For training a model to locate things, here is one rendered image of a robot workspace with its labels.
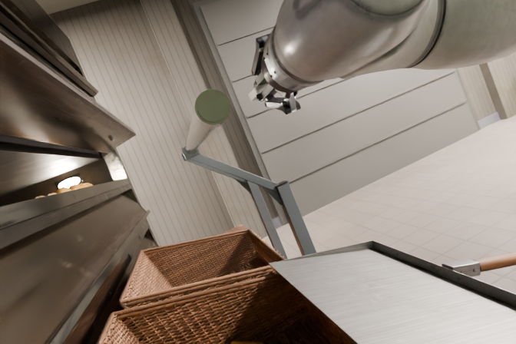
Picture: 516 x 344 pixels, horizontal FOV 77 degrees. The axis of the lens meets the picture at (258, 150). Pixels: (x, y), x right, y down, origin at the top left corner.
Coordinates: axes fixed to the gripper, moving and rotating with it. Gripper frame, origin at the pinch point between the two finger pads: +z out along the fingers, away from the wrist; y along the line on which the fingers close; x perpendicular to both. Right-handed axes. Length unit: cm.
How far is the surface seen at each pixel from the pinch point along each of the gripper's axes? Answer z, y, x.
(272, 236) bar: 85, 53, 6
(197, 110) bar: -33.4, 3.7, -15.7
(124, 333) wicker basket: 25, 40, -47
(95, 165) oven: 148, -12, -66
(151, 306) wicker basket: 27, 38, -39
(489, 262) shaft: 7, 59, 41
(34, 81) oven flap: 12.5, -19.5, -39.1
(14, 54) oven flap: -0.2, -20.0, -36.7
